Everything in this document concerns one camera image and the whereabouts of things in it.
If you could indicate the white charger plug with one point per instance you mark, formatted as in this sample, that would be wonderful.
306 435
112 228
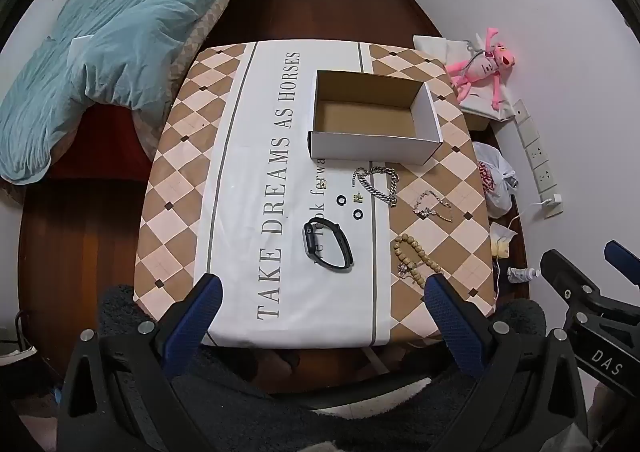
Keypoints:
555 200

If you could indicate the blue duvet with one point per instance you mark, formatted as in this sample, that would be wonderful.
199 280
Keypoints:
125 32

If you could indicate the white plastic bag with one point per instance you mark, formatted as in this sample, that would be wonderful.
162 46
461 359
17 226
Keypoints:
495 202

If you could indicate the pink plush toy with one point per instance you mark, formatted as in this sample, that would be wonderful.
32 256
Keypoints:
482 66

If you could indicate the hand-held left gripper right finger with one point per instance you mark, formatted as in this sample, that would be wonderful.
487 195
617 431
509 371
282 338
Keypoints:
452 319

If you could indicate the white cardboard box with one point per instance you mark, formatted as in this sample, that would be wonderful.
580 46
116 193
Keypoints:
370 147

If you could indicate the white wall socket strip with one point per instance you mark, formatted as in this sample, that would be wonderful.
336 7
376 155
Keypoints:
537 154

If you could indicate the small white bottle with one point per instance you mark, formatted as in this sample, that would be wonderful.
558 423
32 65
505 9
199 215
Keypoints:
522 274

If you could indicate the yellow white packet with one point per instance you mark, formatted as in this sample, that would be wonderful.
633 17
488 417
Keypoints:
502 242

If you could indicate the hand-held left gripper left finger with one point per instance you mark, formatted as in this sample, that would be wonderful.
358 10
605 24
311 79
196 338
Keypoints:
200 314

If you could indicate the checked brown printed tablecloth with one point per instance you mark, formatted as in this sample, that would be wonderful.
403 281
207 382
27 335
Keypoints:
250 132

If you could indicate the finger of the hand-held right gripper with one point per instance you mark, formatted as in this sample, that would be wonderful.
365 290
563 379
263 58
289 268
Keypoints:
570 277
625 264

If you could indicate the black smartwatch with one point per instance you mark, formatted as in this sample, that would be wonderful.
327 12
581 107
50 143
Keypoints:
309 235

